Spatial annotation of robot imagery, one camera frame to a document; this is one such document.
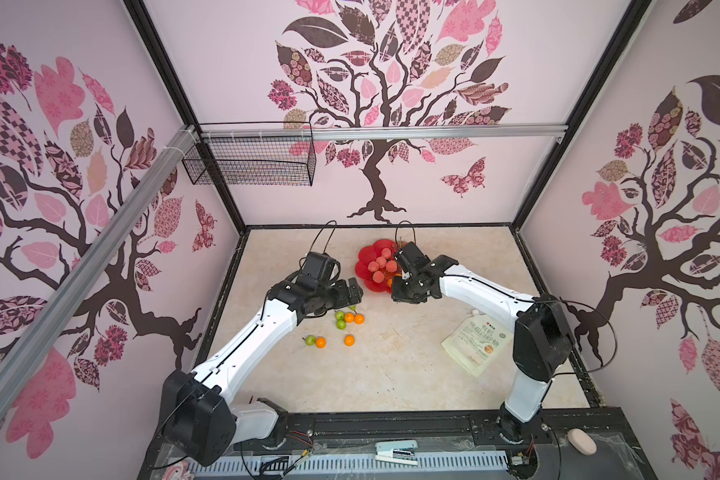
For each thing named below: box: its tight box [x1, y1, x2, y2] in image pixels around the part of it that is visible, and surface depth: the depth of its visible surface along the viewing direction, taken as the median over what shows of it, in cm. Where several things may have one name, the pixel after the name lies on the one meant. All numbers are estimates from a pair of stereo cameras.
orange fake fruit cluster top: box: [344, 310, 365, 325], surface depth 94 cm
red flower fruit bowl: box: [355, 239, 407, 293], surface depth 106 cm
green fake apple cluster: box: [335, 310, 347, 330], surface depth 94 cm
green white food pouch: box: [441, 314, 513, 377], surface depth 89 cm
